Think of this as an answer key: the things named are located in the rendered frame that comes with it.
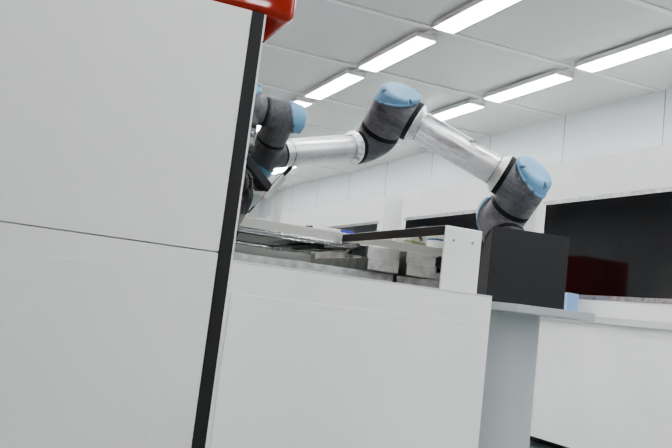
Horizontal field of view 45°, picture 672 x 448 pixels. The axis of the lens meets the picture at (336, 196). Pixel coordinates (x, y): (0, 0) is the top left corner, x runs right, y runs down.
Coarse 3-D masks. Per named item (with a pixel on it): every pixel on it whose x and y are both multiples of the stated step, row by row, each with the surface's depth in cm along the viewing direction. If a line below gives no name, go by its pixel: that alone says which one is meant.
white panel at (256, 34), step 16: (256, 16) 134; (256, 32) 134; (256, 48) 134; (256, 64) 134; (256, 80) 134; (240, 96) 132; (240, 112) 132; (240, 128) 132; (240, 144) 132; (240, 160) 131; (240, 176) 131; (240, 192) 131; (224, 224) 130; (224, 240) 129
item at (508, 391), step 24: (504, 312) 209; (528, 312) 201; (552, 312) 202; (576, 312) 203; (504, 336) 208; (528, 336) 209; (504, 360) 207; (528, 360) 208; (504, 384) 206; (528, 384) 208; (504, 408) 205; (528, 408) 208; (480, 432) 207; (504, 432) 205; (528, 432) 208
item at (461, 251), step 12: (456, 228) 177; (444, 240) 175; (456, 240) 176; (468, 240) 178; (480, 240) 179; (444, 252) 175; (456, 252) 176; (468, 252) 177; (444, 264) 175; (456, 264) 176; (468, 264) 177; (444, 276) 174; (456, 276) 176; (468, 276) 177; (444, 288) 174; (456, 288) 175; (468, 288) 177
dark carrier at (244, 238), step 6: (240, 234) 185; (246, 234) 183; (240, 240) 204; (246, 240) 201; (252, 240) 199; (258, 240) 197; (264, 240) 194; (270, 240) 192; (276, 240) 190; (282, 240) 187; (288, 240) 185; (324, 246) 190
